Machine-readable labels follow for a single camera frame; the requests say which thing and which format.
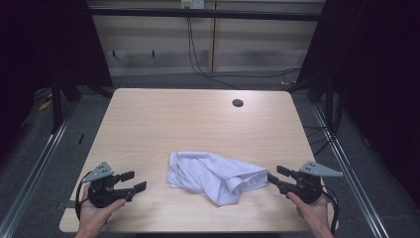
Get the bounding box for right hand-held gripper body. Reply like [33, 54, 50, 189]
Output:
[278, 161, 344, 204]

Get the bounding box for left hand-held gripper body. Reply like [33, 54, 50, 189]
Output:
[81, 161, 134, 208]

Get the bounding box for white printed towel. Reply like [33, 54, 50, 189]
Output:
[166, 151, 270, 207]

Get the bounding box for person's left hand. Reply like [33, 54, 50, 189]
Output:
[78, 184, 127, 231]

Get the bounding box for person's right hand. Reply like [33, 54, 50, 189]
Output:
[286, 191, 332, 229]

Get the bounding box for black metal stand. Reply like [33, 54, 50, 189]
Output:
[50, 76, 64, 134]

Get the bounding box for yellow floor item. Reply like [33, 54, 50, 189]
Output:
[38, 93, 53, 111]

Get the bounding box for dark curtain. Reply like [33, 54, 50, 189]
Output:
[285, 0, 420, 207]
[0, 0, 114, 157]

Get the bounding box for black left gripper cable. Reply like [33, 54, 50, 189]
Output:
[74, 171, 94, 221]

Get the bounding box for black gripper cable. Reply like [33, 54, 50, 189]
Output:
[74, 171, 94, 221]
[320, 185, 341, 233]

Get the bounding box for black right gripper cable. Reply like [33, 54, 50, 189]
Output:
[320, 185, 341, 233]

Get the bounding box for aluminium floor rail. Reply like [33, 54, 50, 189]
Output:
[310, 103, 391, 238]
[0, 101, 79, 238]

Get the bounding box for black floor cables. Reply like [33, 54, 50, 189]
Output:
[302, 91, 343, 158]

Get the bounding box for black hanging wall cable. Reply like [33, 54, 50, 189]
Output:
[186, 16, 302, 90]

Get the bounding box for black horizontal frame bar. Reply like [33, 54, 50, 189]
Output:
[88, 7, 324, 23]

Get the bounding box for white wall outlet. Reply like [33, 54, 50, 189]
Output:
[180, 0, 206, 10]

